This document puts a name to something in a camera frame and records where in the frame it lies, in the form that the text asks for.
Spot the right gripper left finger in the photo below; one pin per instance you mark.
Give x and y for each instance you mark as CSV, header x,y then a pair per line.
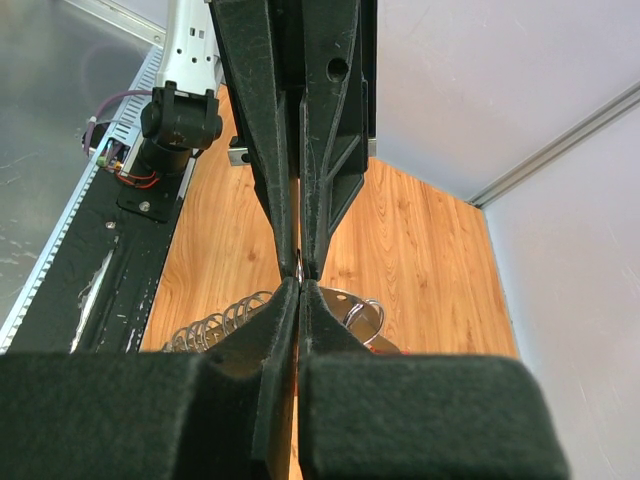
x,y
222,414

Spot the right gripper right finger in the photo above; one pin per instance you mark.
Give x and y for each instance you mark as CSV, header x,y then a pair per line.
x,y
434,417

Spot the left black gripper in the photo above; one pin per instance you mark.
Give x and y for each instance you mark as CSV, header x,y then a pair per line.
x,y
301,77

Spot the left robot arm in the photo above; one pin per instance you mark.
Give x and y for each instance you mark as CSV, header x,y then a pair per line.
x,y
183,113

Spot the black mounting rail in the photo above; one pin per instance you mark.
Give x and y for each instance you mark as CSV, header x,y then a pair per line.
x,y
94,283

